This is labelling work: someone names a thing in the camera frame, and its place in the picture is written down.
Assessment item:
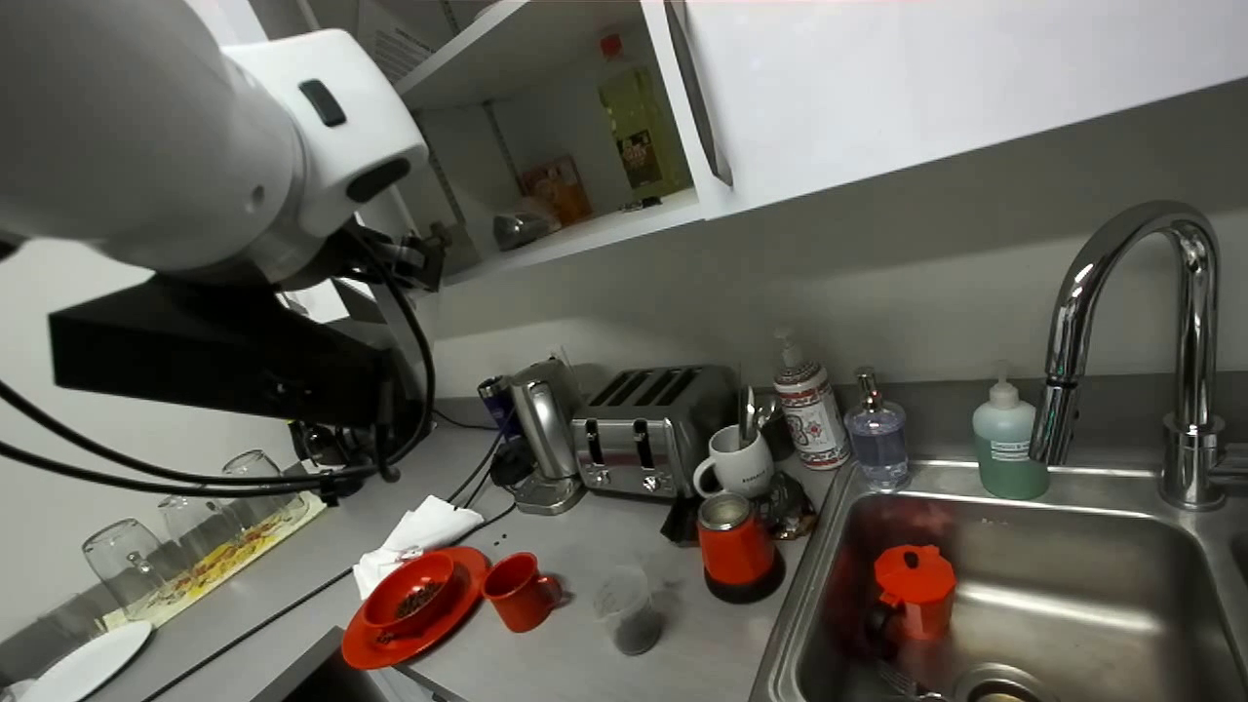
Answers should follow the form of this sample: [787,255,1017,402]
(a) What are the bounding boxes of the orange packet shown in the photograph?
[519,151,595,236]

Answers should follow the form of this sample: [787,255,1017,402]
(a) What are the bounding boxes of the green dish soap bottle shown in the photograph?
[967,376,1051,502]

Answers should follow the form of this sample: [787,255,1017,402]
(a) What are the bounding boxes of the black rectangular object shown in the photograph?
[656,487,707,549]

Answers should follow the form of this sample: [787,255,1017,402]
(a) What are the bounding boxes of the stainless steel sink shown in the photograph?
[746,453,1248,702]

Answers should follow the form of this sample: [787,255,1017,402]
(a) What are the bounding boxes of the clear drinking glass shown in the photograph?
[76,516,168,609]
[217,446,292,518]
[157,493,230,558]

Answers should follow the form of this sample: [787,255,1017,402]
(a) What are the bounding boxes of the grey wall cabinet body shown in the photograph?
[245,0,1248,381]

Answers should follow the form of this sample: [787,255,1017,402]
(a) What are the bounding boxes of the silver bowl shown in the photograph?
[487,208,556,259]

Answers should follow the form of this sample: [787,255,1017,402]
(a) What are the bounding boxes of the stainless steel electric kettle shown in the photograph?
[497,354,586,516]

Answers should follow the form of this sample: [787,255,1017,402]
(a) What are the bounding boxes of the white plate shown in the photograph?
[15,615,159,702]

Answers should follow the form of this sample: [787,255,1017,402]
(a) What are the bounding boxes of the yellow green box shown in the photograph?
[595,58,695,212]

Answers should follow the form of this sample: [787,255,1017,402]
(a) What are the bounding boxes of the chrome gooseneck faucet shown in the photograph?
[1021,197,1233,516]

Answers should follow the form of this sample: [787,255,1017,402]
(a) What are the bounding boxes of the small dark object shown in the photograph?
[760,470,824,545]

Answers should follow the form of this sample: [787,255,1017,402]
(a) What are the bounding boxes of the orange moka pot base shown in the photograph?
[695,487,787,605]

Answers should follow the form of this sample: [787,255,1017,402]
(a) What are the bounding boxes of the red plate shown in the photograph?
[335,541,496,674]

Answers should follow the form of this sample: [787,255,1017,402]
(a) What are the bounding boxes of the red bowl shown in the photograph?
[357,558,461,643]

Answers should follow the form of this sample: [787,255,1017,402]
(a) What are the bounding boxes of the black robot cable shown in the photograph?
[0,279,441,509]

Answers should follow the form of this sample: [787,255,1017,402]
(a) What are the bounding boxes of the yellow printed placemat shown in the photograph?
[96,483,339,632]

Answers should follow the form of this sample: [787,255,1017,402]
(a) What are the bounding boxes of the white kitchen towel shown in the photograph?
[350,493,487,600]

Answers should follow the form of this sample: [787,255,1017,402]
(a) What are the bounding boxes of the white ceramic mug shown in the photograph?
[685,423,779,502]

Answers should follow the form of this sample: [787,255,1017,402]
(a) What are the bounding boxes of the clear blue soap dispenser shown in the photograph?
[842,366,911,493]

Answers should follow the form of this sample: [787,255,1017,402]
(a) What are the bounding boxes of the red patterned white soap dispenser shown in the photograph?
[769,332,851,472]

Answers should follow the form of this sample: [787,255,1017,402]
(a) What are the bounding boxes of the metal spoon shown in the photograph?
[731,381,773,448]

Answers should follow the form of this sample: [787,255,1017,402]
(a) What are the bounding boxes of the silver four slot toaster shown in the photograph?
[564,364,731,509]

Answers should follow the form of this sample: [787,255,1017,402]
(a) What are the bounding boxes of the red cup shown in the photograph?
[479,549,570,637]

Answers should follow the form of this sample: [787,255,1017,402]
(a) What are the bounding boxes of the orange moka pot top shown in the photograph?
[870,540,961,652]

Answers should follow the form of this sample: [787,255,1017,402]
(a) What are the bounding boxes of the clear plastic cup with beans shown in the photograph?
[592,561,675,658]

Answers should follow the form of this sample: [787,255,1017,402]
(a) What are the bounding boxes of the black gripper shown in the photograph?
[46,271,401,433]

